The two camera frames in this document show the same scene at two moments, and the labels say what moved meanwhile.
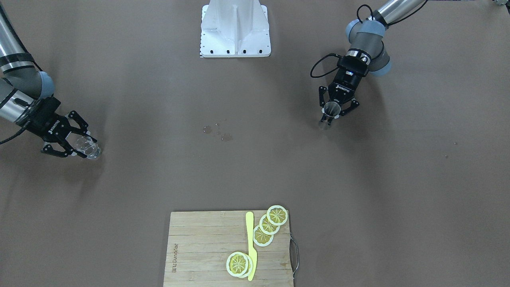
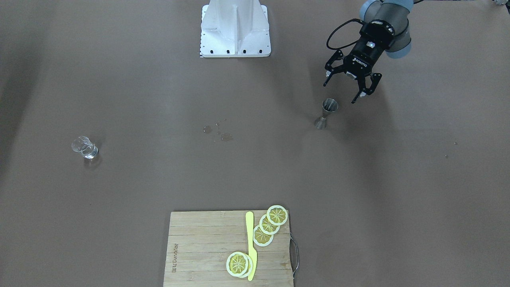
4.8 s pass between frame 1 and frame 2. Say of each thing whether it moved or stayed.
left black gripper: moved
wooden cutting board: stayed
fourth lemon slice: stayed
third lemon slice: stayed
